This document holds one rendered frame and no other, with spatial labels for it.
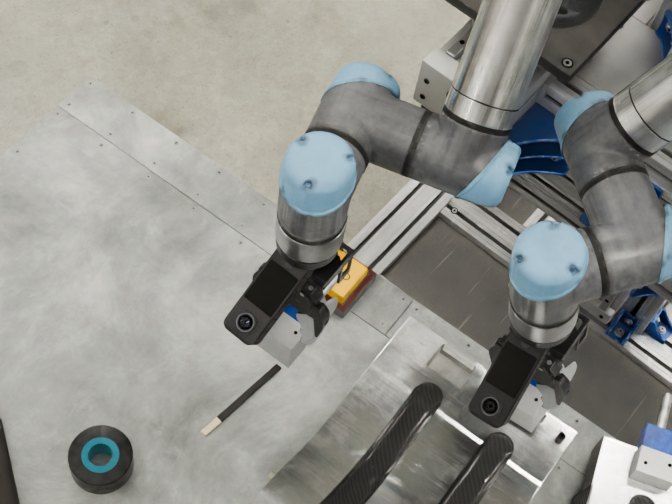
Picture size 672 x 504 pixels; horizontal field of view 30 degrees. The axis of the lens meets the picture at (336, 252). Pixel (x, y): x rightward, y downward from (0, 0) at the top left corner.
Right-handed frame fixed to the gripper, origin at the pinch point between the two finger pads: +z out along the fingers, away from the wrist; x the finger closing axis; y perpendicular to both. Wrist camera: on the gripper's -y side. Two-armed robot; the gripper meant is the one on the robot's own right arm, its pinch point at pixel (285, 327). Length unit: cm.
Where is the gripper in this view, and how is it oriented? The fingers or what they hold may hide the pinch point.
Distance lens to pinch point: 155.3
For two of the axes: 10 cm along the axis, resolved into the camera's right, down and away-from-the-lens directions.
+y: 5.9, -6.7, 4.4
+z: -1.0, 4.9, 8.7
